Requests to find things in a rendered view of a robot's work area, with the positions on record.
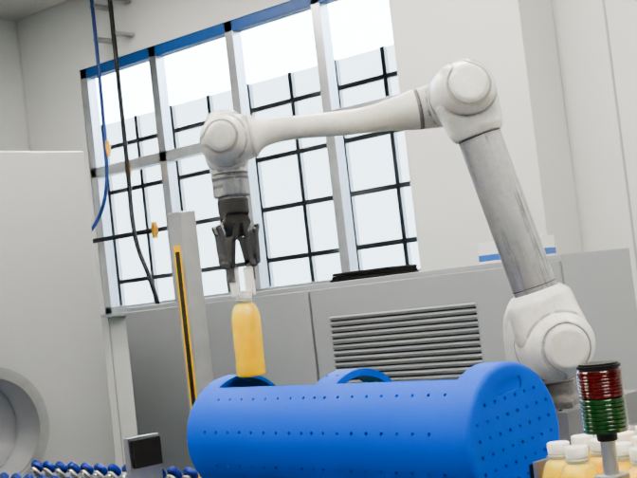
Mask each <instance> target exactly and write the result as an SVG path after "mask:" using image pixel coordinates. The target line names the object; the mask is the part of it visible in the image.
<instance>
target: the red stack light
mask: <svg viewBox="0 0 637 478"><path fill-rule="evenodd" d="M576 375H577V382H578V383H577V384H578V388H579V389H578V391H579V398H580V399H583V400H595V399H607V398H615V397H619V396H623V395H624V394H625V391H624V390H625V389H624V385H623V384H624V382H623V379H622V377H623V376H622V368H620V367H619V368H617V369H612V370H607V371H598V372H577V373H576Z"/></svg>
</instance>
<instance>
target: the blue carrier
mask: <svg viewBox="0 0 637 478"><path fill-rule="evenodd" d="M353 378H357V379H359V380H361V381H363V382H364V383H346V382H348V381H349V380H351V379H353ZM187 441H188V448H189V453H190V457H191V460H192V463H193V465H194V467H195V469H196V470H197V472H198V473H199V475H200V476H201V477H202V478H531V476H530V469H529V465H531V464H533V462H535V461H538V460H541V459H544V458H548V457H547V455H548V454H549V453H548V451H547V443H548V442H552V441H559V427H558V420H557V415H556V410H555V404H554V402H553V400H552V397H551V395H550V393H549V391H548V389H547V387H546V386H545V384H544V382H543V381H542V380H541V378H540V377H539V376H538V375H537V374H536V373H535V372H534V371H533V370H532V369H530V368H529V367H527V366H525V365H523V364H521V363H518V362H514V361H501V362H483V363H479V364H476V365H474V366H472V367H470V368H469V369H467V370H466V371H465V372H464V373H463V374H462V375H461V376H460V377H459V378H458V379H447V380H420V381H392V380H391V379H390V378H389V377H388V376H386V375H385V374H383V373H381V372H379V371H377V370H374V369H369V368H361V369H342V370H336V371H334V372H332V373H330V374H328V375H326V376H325V377H323V378H322V379H321V380H319V381H318V383H317V384H312V385H285V386H276V385H275V384H273V383H272V382H271V381H270V380H268V379H266V378H265V377H261V376H256V377H237V375H228V376H223V377H219V378H217V379H215V380H214V381H213V382H211V383H210V384H209V385H208V386H206V387H205V388H204V390H203V391H202V392H201V393H200V395H199V396H198V397H197V398H196V400H195V402H194V404H193V406H192V408H191V413H190V417H189V421H188V428H187Z"/></svg>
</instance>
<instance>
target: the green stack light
mask: <svg viewBox="0 0 637 478"><path fill-rule="evenodd" d="M625 400H626V397H625V396H624V395H623V396H619V397H615V398H607V399H595V400H583V399H580V404H581V405H580V407H581V413H582V420H583V421H582V422H583V428H584V434H588V435H604V434H614V433H620V432H626V431H628V430H629V426H628V414H627V405H626V401H625Z"/></svg>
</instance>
